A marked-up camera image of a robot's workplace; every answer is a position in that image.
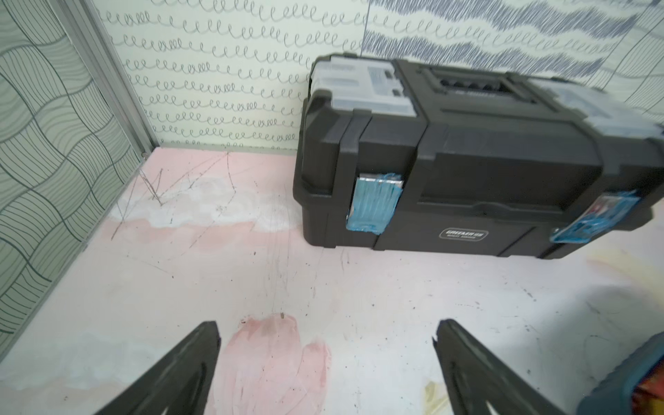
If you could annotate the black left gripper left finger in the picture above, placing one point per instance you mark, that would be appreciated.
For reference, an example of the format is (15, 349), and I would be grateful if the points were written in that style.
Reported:
(179, 383)

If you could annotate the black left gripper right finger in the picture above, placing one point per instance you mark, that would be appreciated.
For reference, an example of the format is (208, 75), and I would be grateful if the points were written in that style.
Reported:
(478, 382)

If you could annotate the dark teal storage box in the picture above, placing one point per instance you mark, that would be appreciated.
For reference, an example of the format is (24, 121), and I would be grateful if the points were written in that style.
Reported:
(614, 394)

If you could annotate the black plastic toolbox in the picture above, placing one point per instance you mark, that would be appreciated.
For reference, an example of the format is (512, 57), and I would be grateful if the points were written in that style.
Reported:
(398, 155)

